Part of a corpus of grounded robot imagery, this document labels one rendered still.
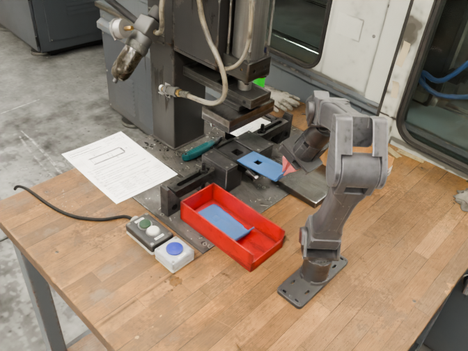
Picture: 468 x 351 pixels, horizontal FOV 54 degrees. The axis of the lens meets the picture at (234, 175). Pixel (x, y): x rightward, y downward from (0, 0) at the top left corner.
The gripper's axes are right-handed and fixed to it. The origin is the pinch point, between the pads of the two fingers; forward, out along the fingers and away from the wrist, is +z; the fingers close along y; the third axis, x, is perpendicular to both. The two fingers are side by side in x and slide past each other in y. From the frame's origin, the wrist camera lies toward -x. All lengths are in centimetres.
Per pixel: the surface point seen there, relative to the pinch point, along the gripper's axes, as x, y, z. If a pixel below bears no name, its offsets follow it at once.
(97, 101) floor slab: -80, 163, 186
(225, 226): 18.0, -1.4, 11.5
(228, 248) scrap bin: 24.0, -7.2, 7.3
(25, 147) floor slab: -11, 141, 177
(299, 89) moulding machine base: -63, 32, 27
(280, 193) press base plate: -4.3, -2.0, 11.7
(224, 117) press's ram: 8.4, 19.4, -4.6
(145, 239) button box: 37.0, 7.0, 13.6
